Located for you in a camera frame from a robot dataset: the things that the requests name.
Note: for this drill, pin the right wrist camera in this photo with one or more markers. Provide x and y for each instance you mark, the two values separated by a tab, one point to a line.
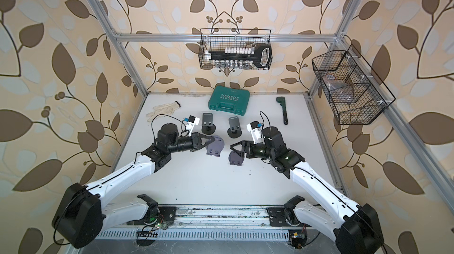
255	128

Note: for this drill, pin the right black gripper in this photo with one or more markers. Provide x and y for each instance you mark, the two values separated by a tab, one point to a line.
244	145

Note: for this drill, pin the white work glove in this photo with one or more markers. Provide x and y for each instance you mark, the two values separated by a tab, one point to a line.
161	110

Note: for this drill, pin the clear plastic bag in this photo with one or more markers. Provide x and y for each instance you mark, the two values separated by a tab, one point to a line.
340	92

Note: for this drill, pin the green black hand tool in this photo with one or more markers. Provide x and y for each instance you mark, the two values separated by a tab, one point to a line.
282	102

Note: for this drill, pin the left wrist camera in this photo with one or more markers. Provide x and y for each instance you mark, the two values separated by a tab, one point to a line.
190	123

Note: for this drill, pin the green plastic tool case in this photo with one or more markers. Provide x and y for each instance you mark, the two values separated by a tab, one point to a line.
229	100

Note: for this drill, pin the black wire basket right wall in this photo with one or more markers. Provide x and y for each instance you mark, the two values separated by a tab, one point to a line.
371	95

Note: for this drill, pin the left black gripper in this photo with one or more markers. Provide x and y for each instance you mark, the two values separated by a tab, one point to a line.
195	142

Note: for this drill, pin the black socket set holder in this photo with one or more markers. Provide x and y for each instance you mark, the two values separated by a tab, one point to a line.
258	56

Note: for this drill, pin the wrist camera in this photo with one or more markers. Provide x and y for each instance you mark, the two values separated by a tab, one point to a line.
190	123
255	128

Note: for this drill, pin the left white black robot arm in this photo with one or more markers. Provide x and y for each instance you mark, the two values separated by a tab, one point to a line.
87	210

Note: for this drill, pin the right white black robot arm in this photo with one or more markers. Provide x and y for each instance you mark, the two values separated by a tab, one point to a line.
355	229

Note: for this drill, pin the black wire basket back wall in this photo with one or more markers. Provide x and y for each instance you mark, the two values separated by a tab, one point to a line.
221	38

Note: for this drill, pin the black phone stand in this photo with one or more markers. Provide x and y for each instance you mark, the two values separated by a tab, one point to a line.
234	130
208	127

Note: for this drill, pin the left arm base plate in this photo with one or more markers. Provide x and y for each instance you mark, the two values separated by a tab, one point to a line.
160	215

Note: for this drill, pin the purple phone stand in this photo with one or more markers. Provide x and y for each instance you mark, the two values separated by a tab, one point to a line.
216	147
235	159

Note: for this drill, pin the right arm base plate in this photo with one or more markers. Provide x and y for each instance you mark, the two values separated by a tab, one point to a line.
283	217

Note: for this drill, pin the black wire basket wall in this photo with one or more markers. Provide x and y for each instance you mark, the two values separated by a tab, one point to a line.
371	95
221	38

